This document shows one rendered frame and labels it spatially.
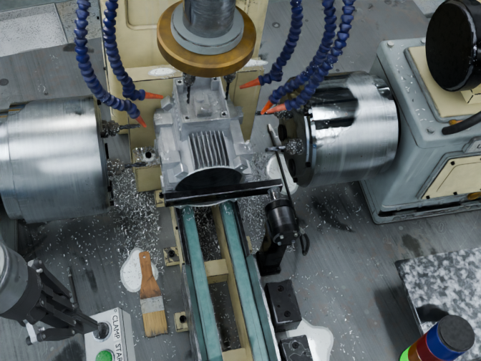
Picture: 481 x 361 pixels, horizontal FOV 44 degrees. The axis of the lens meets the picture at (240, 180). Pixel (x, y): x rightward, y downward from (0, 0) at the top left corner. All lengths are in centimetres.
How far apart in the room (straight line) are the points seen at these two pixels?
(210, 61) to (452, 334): 60
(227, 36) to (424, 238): 79
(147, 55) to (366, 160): 54
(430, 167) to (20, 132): 87
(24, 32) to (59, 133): 135
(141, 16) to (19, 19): 128
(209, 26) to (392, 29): 108
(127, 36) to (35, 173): 37
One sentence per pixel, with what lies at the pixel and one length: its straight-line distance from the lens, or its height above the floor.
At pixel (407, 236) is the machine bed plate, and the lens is 157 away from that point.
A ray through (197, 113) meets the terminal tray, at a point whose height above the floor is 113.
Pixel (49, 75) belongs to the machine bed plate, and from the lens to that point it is 177.
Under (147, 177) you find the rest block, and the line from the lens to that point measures 146.
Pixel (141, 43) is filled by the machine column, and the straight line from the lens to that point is 137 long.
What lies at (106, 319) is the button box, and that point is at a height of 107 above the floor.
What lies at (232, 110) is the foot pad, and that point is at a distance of 132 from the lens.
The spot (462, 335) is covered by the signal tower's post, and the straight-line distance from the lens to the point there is 103.
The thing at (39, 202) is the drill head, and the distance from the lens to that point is 120.
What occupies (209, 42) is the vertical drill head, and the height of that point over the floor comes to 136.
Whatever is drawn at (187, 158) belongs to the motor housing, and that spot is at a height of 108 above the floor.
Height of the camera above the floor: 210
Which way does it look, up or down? 57 degrees down
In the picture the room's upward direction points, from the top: 11 degrees clockwise
